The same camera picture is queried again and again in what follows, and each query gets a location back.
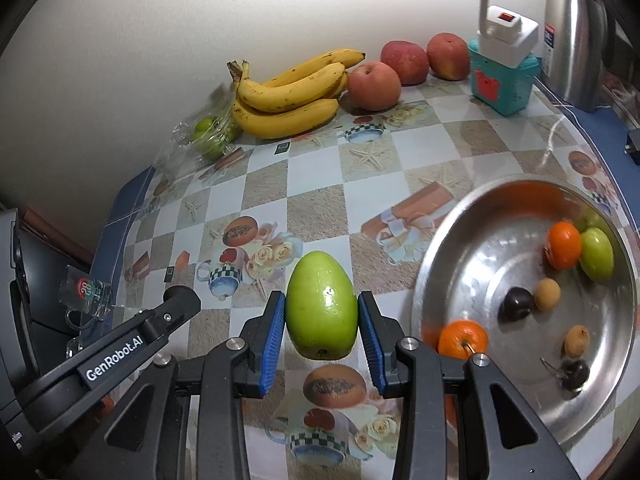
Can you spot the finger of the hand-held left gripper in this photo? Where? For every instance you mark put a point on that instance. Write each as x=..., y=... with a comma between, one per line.
x=180, y=305

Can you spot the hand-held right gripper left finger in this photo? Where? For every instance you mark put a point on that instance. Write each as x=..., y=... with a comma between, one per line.
x=272, y=345

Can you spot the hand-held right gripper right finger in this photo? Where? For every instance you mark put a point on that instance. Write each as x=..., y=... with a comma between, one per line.
x=371, y=345

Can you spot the oval green jujube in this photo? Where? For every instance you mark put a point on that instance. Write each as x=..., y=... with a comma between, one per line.
x=322, y=305

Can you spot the orange mandarin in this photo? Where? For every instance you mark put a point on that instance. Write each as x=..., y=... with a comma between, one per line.
x=564, y=245
x=460, y=337

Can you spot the round steel basin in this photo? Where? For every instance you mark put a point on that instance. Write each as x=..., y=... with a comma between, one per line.
x=480, y=270

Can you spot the brown longan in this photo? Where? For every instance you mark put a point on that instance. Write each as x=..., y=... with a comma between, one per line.
x=547, y=294
x=576, y=341

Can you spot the dark cherry with stem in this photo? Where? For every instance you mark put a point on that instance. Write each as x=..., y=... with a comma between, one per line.
x=575, y=374

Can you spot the large green jujube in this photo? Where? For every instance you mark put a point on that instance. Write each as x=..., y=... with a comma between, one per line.
x=596, y=255

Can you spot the clear plastic box red label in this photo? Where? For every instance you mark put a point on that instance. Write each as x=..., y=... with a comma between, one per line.
x=82, y=294

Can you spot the black appliance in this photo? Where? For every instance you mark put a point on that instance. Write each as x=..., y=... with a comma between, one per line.
x=15, y=285

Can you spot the clear plastic bag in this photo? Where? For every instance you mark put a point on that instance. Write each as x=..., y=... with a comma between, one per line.
x=175, y=145

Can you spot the small green jujube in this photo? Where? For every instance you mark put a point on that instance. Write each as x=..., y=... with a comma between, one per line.
x=217, y=147
x=204, y=125

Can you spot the bunch of yellow bananas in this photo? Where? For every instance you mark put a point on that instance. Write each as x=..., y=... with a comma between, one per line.
x=285, y=92

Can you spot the pale orange peach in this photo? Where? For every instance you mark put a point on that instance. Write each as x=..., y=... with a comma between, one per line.
x=374, y=87

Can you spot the red apple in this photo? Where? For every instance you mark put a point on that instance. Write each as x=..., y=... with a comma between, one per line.
x=406, y=62
x=449, y=57

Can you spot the teal plastic box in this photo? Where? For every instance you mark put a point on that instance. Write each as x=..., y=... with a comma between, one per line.
x=505, y=90

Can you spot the black charger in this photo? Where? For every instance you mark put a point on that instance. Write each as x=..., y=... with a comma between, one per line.
x=634, y=146

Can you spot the steel thermos jug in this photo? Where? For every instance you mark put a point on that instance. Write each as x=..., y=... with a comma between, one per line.
x=575, y=35

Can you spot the brown wooden rail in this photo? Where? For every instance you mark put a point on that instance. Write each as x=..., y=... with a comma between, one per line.
x=55, y=237

